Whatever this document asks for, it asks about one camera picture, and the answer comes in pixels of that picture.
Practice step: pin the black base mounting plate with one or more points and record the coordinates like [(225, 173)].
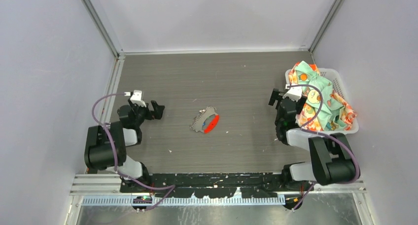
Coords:
[(221, 185)]

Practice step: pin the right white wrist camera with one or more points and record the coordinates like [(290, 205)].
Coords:
[(293, 92)]

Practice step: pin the white plastic basket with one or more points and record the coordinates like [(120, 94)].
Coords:
[(339, 87)]

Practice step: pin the aluminium frame rail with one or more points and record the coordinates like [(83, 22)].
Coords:
[(111, 190)]

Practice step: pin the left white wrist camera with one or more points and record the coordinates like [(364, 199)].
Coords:
[(137, 98)]

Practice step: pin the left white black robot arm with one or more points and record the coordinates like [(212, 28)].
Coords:
[(106, 147)]

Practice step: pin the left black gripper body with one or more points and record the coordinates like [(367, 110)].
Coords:
[(141, 113)]

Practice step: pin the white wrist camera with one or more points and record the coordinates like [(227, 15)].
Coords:
[(137, 98), (293, 92)]

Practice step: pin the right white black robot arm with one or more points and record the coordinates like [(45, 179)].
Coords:
[(331, 158)]

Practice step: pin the colourful patterned cloth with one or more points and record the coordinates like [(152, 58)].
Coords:
[(325, 109)]

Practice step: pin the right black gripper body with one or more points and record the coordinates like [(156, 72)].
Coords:
[(300, 104)]

